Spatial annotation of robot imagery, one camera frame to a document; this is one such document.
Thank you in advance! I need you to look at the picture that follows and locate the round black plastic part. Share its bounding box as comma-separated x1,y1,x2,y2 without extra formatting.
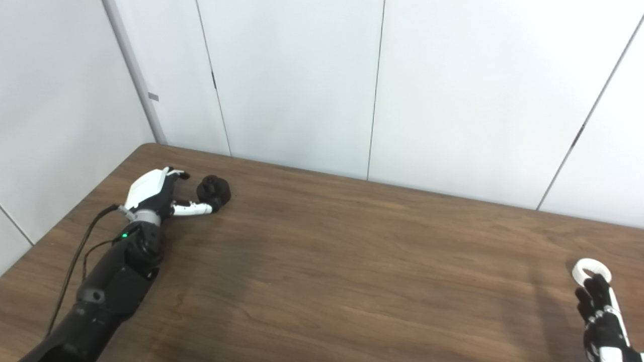
196,175,232,208

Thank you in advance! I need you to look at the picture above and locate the grey wall corner trim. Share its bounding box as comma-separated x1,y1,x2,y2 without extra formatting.
102,0,168,145

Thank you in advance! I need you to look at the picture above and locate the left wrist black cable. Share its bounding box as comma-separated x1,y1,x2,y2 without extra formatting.
45,204,126,338

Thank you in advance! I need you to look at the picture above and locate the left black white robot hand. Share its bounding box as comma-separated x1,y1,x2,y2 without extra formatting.
123,167,214,227

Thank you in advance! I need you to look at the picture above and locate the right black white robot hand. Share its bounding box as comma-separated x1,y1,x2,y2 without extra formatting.
575,274,644,362

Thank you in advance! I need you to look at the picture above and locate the white plastic ring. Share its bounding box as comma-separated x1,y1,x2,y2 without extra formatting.
572,258,613,288

